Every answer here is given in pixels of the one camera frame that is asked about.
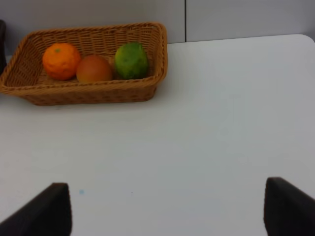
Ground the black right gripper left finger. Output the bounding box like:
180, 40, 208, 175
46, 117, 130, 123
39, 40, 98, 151
0, 183, 72, 236

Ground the orange wicker basket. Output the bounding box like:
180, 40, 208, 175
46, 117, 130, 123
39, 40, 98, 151
0, 22, 168, 106

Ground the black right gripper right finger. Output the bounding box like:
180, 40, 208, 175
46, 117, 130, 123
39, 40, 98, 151
263, 177, 315, 236

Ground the dark brown wicker basket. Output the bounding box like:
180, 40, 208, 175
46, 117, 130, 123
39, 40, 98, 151
0, 20, 6, 74

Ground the green mango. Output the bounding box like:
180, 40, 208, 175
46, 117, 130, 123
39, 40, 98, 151
114, 42, 149, 80

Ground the red peach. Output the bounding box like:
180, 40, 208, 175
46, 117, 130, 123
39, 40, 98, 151
76, 55, 114, 83

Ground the orange tangerine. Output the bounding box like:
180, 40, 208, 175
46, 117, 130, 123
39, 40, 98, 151
42, 43, 81, 81

